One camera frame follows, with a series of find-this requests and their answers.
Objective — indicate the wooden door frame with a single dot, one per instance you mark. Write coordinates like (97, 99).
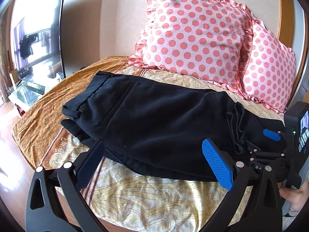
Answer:
(293, 32)

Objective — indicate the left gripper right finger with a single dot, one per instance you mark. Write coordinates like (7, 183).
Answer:
(263, 210)

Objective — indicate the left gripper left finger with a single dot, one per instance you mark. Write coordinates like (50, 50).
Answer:
(43, 209)

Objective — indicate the pink polka dot pillow right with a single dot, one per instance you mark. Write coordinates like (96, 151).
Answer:
(266, 69)

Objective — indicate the black pants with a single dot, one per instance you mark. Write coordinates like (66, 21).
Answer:
(157, 129)

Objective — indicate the glass tv stand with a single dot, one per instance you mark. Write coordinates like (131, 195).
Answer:
(25, 93)

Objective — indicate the person right hand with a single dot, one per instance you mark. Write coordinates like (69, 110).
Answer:
(297, 197)

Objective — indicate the pink polka dot pillow left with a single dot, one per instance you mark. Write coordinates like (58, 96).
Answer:
(200, 38)

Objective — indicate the flat screen television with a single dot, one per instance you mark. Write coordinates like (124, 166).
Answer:
(37, 41)

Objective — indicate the pink polka dot pillow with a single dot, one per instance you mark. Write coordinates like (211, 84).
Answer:
(266, 69)
(200, 38)

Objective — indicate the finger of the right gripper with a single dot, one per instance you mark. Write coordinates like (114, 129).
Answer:
(272, 135)

